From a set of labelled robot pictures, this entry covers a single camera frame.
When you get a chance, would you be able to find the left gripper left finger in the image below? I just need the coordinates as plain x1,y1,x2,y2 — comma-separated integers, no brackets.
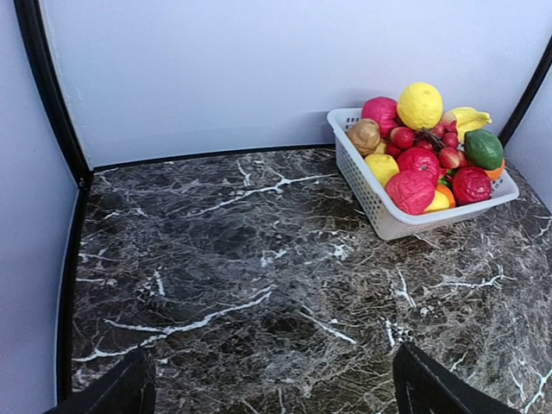
46,348,155,414

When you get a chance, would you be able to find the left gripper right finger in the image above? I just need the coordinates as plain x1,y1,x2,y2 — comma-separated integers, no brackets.
392,342,517,414

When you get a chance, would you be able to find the pink fruit front left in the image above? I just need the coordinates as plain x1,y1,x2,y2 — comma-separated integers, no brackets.
385,170,436,216

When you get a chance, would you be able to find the pink fruit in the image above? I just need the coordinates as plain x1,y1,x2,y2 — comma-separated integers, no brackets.
385,170,436,216
361,97,398,138

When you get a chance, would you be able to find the red fruit front right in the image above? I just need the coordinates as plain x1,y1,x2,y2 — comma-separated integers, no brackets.
452,166,492,205

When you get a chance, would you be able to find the yellow fruit left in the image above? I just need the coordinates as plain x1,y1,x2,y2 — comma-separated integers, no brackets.
365,154,399,187

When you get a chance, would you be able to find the orange fruit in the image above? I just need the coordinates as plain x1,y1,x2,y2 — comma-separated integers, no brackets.
485,159,505,181

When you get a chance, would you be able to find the pink fruit back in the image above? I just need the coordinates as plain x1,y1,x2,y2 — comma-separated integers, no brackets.
361,97,398,138

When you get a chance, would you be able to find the white plastic basket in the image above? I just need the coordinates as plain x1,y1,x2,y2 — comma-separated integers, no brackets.
327,108,519,241

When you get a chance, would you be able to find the small yellow lemon front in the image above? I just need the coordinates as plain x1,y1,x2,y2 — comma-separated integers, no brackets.
424,190,450,213

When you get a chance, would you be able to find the red apple centre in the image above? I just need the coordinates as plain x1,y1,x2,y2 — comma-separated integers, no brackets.
397,147,440,175

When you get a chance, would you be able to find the green lime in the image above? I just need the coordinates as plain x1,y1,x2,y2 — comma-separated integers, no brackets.
464,129,504,170

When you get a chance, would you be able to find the red cherry cluster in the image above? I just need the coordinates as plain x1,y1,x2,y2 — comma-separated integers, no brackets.
385,111,468,170

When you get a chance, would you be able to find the yellow banana bunch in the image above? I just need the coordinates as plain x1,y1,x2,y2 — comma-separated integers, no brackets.
447,107,492,142

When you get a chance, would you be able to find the large yellow lemon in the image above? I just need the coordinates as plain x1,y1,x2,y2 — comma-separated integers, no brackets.
397,82,443,131

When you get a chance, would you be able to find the right black frame post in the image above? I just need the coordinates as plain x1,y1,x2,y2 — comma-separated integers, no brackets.
498,47,552,147

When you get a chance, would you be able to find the black frame post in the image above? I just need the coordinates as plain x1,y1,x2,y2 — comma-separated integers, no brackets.
498,47,552,147
14,1,93,403

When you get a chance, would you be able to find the left black frame post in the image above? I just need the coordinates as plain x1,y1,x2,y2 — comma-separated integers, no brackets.
14,1,93,403

